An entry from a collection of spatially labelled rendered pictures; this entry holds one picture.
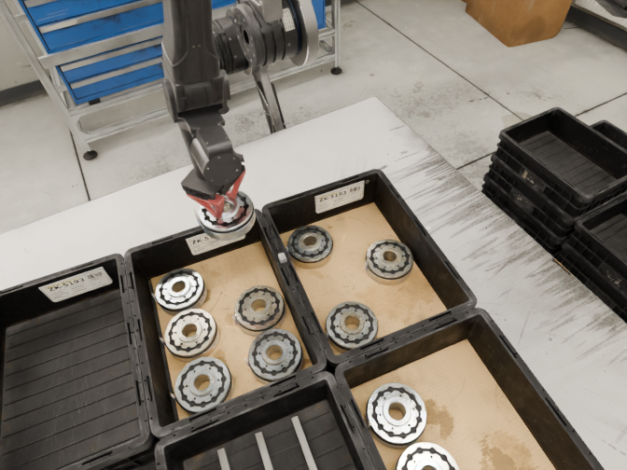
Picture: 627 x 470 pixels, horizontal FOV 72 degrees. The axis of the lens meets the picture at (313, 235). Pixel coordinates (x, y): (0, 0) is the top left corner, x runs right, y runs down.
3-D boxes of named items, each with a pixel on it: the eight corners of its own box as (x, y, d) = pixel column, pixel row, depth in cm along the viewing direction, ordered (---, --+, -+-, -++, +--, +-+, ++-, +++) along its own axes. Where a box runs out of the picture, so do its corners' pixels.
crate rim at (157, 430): (126, 256, 92) (122, 250, 90) (260, 213, 98) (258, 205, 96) (157, 445, 68) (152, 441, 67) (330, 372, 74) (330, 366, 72)
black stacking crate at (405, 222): (267, 239, 105) (260, 208, 96) (376, 201, 111) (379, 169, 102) (331, 389, 82) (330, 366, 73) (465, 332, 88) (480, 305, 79)
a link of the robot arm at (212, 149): (220, 63, 62) (160, 74, 59) (251, 105, 55) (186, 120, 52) (227, 132, 71) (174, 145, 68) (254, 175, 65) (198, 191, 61)
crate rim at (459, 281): (260, 213, 98) (258, 205, 96) (379, 173, 104) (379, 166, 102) (330, 372, 74) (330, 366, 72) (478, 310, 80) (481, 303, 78)
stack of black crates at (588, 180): (468, 212, 194) (497, 131, 159) (520, 186, 202) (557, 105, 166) (536, 277, 172) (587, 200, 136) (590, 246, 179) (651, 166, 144)
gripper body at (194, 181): (246, 162, 76) (238, 129, 70) (215, 202, 70) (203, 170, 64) (215, 153, 78) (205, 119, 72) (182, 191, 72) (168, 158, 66)
